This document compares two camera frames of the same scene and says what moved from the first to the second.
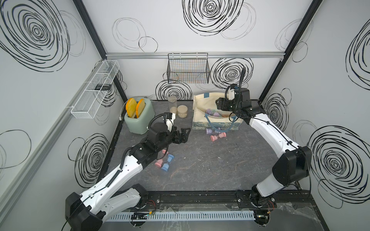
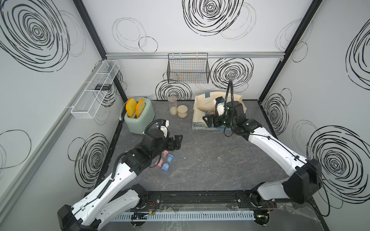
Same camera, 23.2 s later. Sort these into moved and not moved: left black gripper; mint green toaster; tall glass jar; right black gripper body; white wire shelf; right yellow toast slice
Moved: right black gripper body; left black gripper
Not moved: tall glass jar; right yellow toast slice; white wire shelf; mint green toaster
